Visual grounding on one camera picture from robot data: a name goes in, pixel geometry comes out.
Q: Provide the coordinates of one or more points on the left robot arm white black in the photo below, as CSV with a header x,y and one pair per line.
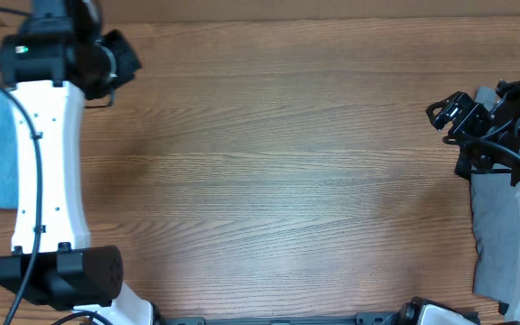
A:
x,y
58,64

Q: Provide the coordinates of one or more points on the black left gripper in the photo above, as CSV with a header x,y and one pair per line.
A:
x,y
131,61

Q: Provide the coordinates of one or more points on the black garment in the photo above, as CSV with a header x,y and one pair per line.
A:
x,y
463,167

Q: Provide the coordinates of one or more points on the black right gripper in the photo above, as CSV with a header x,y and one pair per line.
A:
x,y
463,114

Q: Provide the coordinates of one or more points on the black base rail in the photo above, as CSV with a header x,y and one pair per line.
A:
x,y
361,318

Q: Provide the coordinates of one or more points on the grey folded garment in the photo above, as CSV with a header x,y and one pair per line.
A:
x,y
496,225

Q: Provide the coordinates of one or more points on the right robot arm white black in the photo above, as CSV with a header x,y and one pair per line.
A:
x,y
486,128

